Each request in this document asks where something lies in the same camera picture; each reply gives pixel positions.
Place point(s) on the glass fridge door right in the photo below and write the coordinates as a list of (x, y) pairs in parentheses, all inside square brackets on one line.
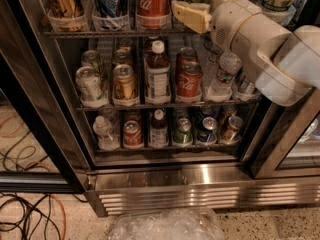
[(293, 146)]

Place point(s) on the gold rear can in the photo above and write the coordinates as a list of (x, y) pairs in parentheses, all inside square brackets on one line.
[(125, 44)]

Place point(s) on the gold front can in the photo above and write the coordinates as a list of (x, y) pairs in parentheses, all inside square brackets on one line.
[(124, 82)]

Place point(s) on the brown tea bottle middle shelf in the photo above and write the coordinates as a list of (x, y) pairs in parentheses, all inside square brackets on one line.
[(157, 66)]

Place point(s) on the blue white tall can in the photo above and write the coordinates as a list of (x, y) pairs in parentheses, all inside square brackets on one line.
[(110, 0)]

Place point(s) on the top wire shelf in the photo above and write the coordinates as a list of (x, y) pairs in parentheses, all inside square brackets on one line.
[(120, 33)]

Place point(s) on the brown tea bottle bottom shelf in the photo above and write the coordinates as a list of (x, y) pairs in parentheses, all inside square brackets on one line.
[(158, 136)]

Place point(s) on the clear plastic bag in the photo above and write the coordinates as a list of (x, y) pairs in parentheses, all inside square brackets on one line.
[(172, 224)]

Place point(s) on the red Coca-Cola front can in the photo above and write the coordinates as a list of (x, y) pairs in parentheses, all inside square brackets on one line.
[(189, 79)]

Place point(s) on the brown tea bottle shelf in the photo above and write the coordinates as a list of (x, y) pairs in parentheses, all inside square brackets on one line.
[(157, 66), (158, 136)]

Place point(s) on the glass fridge door left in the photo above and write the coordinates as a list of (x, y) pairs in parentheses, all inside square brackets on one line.
[(33, 151)]

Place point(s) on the wire shelf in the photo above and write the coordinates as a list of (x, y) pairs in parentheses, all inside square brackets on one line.
[(120, 33), (168, 105)]

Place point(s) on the green can bottom shelf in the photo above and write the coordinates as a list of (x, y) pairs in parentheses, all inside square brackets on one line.
[(182, 132)]

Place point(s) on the gold middle can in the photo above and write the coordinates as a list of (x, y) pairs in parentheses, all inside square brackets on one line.
[(122, 56)]

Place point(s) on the glass fridge door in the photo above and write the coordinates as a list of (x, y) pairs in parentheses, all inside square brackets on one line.
[(33, 151), (293, 146)]

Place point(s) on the clear water bottle bottom shelf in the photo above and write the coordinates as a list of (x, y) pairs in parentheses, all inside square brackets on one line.
[(107, 139)]

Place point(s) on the red Coca-Cola tall can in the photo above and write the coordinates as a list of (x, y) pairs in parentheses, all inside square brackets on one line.
[(152, 13)]

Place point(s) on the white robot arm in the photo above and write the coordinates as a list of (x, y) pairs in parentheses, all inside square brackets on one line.
[(283, 65)]

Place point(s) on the stainless steel fridge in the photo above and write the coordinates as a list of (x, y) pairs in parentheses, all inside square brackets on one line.
[(144, 179)]

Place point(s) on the red can bottom shelf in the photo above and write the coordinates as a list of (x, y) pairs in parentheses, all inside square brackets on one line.
[(132, 134)]

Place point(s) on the clear water bottle rear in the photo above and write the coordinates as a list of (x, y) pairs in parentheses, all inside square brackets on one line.
[(213, 53)]

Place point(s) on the silver rear can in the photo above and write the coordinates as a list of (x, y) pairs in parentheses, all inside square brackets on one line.
[(92, 58)]

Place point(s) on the gold can bottom shelf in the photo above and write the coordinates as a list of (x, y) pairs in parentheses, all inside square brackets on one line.
[(230, 132)]

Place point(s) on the blue can bottom shelf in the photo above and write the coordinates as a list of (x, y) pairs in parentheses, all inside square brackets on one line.
[(207, 130)]

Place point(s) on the silver striped front can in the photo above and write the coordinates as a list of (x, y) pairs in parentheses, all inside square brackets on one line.
[(246, 87)]

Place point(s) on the red Coca-Cola rear can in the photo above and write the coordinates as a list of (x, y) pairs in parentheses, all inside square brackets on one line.
[(185, 54)]

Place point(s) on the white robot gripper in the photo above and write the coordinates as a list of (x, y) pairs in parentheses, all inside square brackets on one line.
[(227, 21)]

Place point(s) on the clear water bottle front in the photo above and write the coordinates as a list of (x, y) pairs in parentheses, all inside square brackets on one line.
[(228, 66)]

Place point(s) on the middle wire shelf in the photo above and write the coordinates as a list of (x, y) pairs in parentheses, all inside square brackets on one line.
[(168, 105)]

